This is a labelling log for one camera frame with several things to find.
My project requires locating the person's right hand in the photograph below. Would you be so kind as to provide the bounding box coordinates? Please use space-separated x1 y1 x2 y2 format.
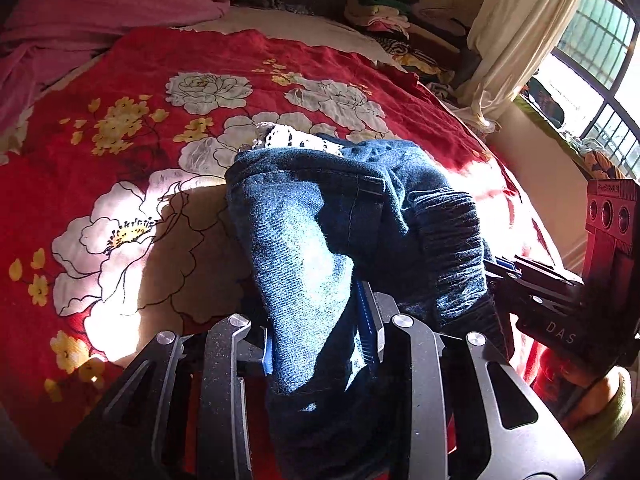
532 347 603 407

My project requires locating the white bed sheet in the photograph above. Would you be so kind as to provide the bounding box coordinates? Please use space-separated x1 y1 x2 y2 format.
175 7 396 67

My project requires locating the blue denim pants lace trim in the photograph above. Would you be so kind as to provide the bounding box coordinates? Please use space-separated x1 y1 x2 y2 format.
225 125 516 480

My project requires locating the barred window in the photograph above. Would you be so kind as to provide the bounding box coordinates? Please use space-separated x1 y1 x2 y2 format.
520 0 640 181

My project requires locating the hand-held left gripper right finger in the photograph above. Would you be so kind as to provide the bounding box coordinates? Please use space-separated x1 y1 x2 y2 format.
356 282 586 480

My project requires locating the dark green cloth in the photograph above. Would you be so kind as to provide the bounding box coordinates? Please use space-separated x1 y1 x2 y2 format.
522 77 567 130

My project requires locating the pile of folded clothes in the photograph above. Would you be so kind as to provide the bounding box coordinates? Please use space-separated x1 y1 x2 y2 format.
342 0 483 96

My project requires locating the red floral blanket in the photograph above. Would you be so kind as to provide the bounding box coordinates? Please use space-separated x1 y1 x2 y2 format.
0 27 586 466

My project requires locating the pink cloth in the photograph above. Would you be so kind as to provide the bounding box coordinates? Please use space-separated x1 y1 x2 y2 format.
0 0 233 136

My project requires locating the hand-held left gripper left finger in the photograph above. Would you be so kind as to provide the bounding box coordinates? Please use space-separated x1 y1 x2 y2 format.
55 314 273 480

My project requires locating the cream curtain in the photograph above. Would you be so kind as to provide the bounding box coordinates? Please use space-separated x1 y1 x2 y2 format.
455 0 591 133

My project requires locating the orange floral cloth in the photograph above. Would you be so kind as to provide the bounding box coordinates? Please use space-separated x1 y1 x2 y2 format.
582 150 627 181

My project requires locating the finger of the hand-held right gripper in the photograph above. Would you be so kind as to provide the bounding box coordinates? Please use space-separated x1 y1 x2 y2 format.
495 254 587 292
482 259 585 332

